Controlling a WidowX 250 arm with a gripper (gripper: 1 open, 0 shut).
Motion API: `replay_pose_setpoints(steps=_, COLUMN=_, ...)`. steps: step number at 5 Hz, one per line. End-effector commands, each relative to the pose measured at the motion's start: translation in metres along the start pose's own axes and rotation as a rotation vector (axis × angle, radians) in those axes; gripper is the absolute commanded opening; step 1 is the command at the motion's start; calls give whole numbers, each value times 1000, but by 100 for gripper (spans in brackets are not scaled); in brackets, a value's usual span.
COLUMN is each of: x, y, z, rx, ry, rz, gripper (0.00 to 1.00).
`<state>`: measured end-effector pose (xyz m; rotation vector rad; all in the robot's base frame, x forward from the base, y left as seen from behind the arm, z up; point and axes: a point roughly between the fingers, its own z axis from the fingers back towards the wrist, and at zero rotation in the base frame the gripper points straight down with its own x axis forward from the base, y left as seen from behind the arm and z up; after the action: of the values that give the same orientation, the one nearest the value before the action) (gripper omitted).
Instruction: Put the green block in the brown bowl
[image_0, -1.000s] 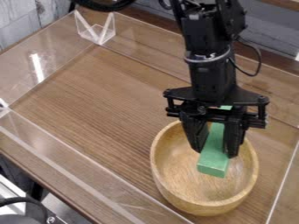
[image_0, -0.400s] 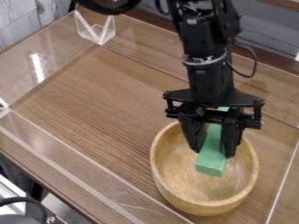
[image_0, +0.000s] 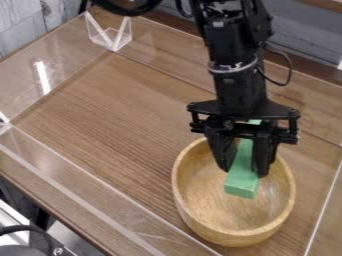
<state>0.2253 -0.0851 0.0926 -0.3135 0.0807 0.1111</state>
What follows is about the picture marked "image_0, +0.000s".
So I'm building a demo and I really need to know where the clear acrylic corner bracket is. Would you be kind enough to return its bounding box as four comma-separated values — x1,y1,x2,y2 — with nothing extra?
84,12,132,52

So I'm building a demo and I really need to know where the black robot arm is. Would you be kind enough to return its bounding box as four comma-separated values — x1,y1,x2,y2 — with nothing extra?
183,0,301,177

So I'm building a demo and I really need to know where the brown wooden bowl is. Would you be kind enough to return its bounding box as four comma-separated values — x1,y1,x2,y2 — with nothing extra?
171,138,297,247

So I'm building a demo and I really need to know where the black cable lower left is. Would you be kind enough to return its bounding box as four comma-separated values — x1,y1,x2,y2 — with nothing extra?
0,224,58,256

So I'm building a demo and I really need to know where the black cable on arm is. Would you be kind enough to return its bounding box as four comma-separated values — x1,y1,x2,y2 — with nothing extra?
257,44,294,87

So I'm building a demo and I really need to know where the black metal table frame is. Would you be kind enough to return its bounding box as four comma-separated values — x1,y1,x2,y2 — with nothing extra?
0,177,107,256

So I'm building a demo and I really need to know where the clear acrylic tray wall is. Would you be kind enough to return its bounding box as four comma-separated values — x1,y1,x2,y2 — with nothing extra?
0,15,342,256

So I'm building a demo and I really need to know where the green rectangular block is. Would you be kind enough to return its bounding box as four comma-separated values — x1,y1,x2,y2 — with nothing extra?
223,119,263,200

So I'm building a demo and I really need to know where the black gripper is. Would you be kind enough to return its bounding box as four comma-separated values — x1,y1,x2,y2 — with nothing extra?
187,56,301,178

